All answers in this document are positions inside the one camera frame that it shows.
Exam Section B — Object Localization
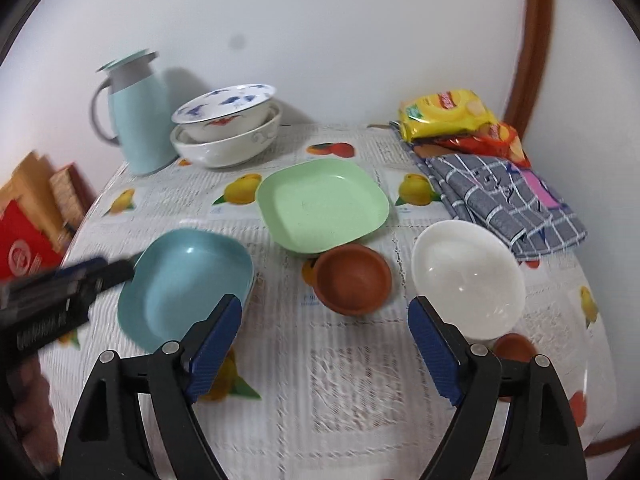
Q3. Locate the yellow chip bag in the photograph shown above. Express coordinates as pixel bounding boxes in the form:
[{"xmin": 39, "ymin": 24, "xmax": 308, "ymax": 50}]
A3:
[{"xmin": 399, "ymin": 89, "xmax": 501, "ymax": 143}]

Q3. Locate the brown wooden door frame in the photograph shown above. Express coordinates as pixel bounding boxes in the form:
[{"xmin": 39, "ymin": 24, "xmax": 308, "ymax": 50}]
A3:
[{"xmin": 502, "ymin": 0, "xmax": 556, "ymax": 141}]

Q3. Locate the plain white bowl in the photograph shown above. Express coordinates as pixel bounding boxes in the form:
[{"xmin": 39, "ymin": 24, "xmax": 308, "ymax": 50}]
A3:
[{"xmin": 411, "ymin": 220, "xmax": 527, "ymax": 343}]

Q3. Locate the light green plate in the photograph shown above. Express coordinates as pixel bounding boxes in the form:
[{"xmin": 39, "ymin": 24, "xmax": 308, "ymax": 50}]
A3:
[{"xmin": 255, "ymin": 157, "xmax": 391, "ymax": 256}]

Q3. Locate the large brown bowl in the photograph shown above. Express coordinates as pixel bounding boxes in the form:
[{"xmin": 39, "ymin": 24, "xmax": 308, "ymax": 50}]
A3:
[{"xmin": 302, "ymin": 245, "xmax": 393, "ymax": 317}]

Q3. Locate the light blue plate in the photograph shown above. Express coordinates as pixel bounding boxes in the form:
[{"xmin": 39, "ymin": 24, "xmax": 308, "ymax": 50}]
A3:
[{"xmin": 117, "ymin": 228, "xmax": 256, "ymax": 353}]

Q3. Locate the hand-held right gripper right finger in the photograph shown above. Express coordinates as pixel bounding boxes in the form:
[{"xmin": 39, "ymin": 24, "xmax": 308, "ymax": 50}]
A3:
[{"xmin": 407, "ymin": 296, "xmax": 588, "ymax": 480}]

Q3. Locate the tan cardboard box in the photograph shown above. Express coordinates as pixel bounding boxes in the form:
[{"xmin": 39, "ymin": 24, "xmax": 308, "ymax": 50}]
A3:
[{"xmin": 0, "ymin": 150, "xmax": 66, "ymax": 211}]

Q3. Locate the blue and red printed bowl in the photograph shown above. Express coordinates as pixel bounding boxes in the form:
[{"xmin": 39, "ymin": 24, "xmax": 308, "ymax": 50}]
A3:
[{"xmin": 171, "ymin": 83, "xmax": 282, "ymax": 143}]

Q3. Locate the light blue thermos jug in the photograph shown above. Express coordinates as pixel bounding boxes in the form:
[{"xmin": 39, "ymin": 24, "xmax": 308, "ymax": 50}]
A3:
[{"xmin": 90, "ymin": 50, "xmax": 178, "ymax": 176}]

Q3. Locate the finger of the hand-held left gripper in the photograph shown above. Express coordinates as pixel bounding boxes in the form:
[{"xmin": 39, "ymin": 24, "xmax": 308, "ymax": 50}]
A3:
[{"xmin": 52, "ymin": 256, "xmax": 143, "ymax": 297}]

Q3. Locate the red chip bag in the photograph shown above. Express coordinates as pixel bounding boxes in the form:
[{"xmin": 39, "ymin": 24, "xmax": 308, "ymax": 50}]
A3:
[{"xmin": 415, "ymin": 122, "xmax": 532, "ymax": 168}]

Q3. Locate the woven brown box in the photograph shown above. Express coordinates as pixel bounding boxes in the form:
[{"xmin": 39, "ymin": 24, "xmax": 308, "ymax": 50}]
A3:
[{"xmin": 50, "ymin": 162, "xmax": 98, "ymax": 233}]

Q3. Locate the white bowl with grey pattern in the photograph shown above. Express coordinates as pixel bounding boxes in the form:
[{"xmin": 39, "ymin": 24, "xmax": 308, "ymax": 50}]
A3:
[{"xmin": 170, "ymin": 107, "xmax": 283, "ymax": 168}]

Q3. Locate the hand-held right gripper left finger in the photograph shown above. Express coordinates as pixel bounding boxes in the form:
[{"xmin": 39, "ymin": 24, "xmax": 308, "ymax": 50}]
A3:
[{"xmin": 60, "ymin": 292, "xmax": 244, "ymax": 480}]

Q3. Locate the small brown bowl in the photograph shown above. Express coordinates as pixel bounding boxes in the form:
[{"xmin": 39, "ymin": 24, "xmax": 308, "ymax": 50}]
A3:
[{"xmin": 492, "ymin": 332, "xmax": 541, "ymax": 402}]

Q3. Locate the grey checked folded cloth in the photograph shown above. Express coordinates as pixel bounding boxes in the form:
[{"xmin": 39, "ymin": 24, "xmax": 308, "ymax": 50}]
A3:
[{"xmin": 410, "ymin": 152, "xmax": 588, "ymax": 261}]

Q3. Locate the fruit-printed lace tablecloth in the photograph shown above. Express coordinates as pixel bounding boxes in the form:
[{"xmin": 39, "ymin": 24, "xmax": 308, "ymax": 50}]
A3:
[{"xmin": 37, "ymin": 122, "xmax": 613, "ymax": 480}]

